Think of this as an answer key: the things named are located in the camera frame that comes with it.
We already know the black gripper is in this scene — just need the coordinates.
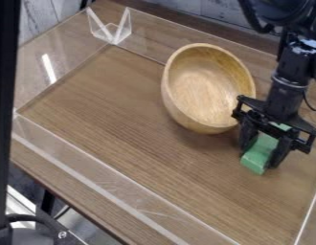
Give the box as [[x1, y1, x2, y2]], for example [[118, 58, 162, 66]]
[[231, 95, 316, 168]]

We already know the green rectangular block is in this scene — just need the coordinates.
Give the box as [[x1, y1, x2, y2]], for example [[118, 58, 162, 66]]
[[240, 126, 287, 175]]

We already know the brown wooden bowl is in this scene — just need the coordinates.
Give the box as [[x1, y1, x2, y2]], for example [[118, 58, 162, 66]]
[[160, 43, 255, 134]]

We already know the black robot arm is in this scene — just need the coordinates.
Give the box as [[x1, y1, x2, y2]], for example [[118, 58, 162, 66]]
[[232, 0, 316, 168]]

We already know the black table leg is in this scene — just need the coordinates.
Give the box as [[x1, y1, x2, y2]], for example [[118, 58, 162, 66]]
[[41, 190, 55, 215]]

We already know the clear acrylic tray wall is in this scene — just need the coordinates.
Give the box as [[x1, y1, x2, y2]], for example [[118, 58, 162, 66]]
[[11, 0, 316, 245]]

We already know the grey metal bracket with screw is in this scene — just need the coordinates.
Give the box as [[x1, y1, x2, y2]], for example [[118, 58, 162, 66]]
[[47, 222, 86, 245]]

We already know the black cable lower left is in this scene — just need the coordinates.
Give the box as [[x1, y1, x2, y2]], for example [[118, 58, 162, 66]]
[[4, 213, 58, 245]]

